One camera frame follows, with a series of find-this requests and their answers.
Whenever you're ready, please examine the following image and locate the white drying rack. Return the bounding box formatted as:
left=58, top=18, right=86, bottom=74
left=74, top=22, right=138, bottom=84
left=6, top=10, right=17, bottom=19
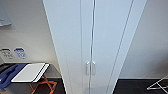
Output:
left=146, top=74, right=168, bottom=92

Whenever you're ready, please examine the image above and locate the blue white wall sign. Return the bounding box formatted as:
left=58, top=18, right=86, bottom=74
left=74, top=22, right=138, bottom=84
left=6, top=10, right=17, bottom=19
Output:
left=13, top=47, right=27, bottom=60

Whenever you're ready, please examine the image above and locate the white wardrobe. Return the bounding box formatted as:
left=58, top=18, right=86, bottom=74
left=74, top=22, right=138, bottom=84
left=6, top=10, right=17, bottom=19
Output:
left=42, top=0, right=148, bottom=94

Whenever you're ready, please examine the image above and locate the grey wall box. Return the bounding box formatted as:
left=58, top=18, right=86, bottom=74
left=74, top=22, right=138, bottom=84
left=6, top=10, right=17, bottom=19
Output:
left=0, top=3, right=13, bottom=28

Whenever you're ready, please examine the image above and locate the white door handle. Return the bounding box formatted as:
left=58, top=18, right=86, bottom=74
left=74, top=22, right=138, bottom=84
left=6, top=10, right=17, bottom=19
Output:
left=85, top=61, right=90, bottom=76
left=91, top=61, right=97, bottom=76

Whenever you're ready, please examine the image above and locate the white wardrobe door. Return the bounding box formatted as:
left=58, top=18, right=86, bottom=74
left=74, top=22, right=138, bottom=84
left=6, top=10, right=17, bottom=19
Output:
left=42, top=0, right=96, bottom=94
left=88, top=0, right=135, bottom=94

